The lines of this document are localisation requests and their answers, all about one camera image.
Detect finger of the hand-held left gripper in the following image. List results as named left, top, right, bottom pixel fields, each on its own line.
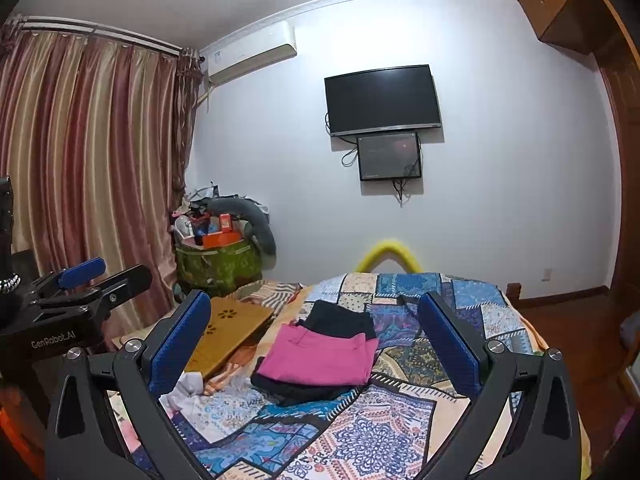
left=25, top=258, right=107, bottom=302
left=37, top=265, right=154, bottom=322

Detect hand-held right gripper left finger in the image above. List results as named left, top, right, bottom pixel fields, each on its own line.
left=45, top=290, right=216, bottom=480

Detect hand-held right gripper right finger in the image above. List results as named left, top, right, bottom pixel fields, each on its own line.
left=417, top=291, right=584, bottom=480

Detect pink pants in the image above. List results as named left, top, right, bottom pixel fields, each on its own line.
left=256, top=323, right=380, bottom=386

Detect black folded pants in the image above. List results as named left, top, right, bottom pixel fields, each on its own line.
left=250, top=369, right=372, bottom=404

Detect white crumpled cloth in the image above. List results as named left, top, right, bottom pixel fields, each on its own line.
left=160, top=371, right=207, bottom=409

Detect wooden lap desk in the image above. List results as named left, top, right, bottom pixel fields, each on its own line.
left=182, top=296, right=275, bottom=380

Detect green patterned storage bag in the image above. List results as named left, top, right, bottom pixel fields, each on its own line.
left=174, top=239, right=264, bottom=299

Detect pink and gold curtain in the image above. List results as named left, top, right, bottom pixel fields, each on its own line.
left=0, top=22, right=205, bottom=357

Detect orange flat box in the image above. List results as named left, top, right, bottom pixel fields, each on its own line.
left=202, top=230, right=243, bottom=250

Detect yellow foam hoop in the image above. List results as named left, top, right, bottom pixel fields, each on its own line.
left=355, top=239, right=424, bottom=275

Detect patchwork patterned blanket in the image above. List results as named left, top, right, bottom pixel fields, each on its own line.
left=107, top=271, right=551, bottom=480

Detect grey plush pillow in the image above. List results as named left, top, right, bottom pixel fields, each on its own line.
left=206, top=196, right=278, bottom=262

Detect brown wooden wardrobe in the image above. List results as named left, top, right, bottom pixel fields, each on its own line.
left=595, top=5, right=640, bottom=321

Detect white air conditioner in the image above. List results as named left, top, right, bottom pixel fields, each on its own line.
left=199, top=20, right=298, bottom=87

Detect small black wall monitor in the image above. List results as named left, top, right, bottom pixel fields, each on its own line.
left=356, top=131, right=424, bottom=182

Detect white curtain rail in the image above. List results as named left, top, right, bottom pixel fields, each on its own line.
left=9, top=14, right=185, bottom=57

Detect black wall television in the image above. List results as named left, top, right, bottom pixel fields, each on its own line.
left=324, top=64, right=444, bottom=138

